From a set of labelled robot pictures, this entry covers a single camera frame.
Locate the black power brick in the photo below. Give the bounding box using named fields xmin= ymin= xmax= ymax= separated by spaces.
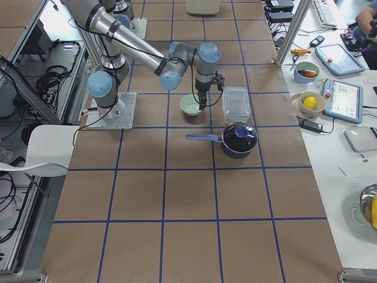
xmin=299 ymin=119 xmax=323 ymax=133

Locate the white keyboard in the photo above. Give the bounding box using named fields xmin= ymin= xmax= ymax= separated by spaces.
xmin=312 ymin=0 xmax=338 ymax=28

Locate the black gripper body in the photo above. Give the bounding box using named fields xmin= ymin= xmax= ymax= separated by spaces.
xmin=195 ymin=77 xmax=218 ymax=93

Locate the clear plastic food container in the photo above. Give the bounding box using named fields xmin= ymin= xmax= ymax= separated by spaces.
xmin=221 ymin=87 xmax=250 ymax=124

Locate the yellow screwdriver tool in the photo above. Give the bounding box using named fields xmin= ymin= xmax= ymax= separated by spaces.
xmin=290 ymin=48 xmax=312 ymax=55

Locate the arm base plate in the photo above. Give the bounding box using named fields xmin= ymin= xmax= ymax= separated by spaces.
xmin=130 ymin=18 xmax=148 ymax=40
xmin=86 ymin=92 xmax=137 ymax=130

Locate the blue bowl with fruit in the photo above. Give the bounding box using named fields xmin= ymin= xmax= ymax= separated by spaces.
xmin=293 ymin=61 xmax=319 ymax=84

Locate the cream bowl with lemon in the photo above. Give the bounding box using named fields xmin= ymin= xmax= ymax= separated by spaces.
xmin=298 ymin=91 xmax=326 ymax=119

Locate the blue teach pendant tablet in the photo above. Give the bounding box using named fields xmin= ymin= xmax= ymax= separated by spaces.
xmin=315 ymin=44 xmax=365 ymax=76

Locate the dark blue saucepan with lid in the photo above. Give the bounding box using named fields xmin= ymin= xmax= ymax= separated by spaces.
xmin=186 ymin=122 xmax=258 ymax=159

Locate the white plastic sheet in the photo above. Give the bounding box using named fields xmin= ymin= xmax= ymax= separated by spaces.
xmin=1 ymin=125 xmax=79 ymax=177

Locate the aluminium frame post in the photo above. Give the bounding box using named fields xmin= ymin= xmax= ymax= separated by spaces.
xmin=276 ymin=0 xmax=312 ymax=68

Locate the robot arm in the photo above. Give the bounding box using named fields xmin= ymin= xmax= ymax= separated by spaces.
xmin=113 ymin=0 xmax=139 ymax=32
xmin=65 ymin=0 xmax=224 ymax=110

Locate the steel bowl with banana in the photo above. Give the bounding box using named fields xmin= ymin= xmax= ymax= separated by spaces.
xmin=351 ymin=183 xmax=376 ymax=231

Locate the green bowl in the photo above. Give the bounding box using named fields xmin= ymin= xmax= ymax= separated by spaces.
xmin=180 ymin=94 xmax=202 ymax=116

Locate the cream silver toaster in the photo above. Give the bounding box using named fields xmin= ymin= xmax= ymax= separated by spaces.
xmin=186 ymin=0 xmax=220 ymax=15

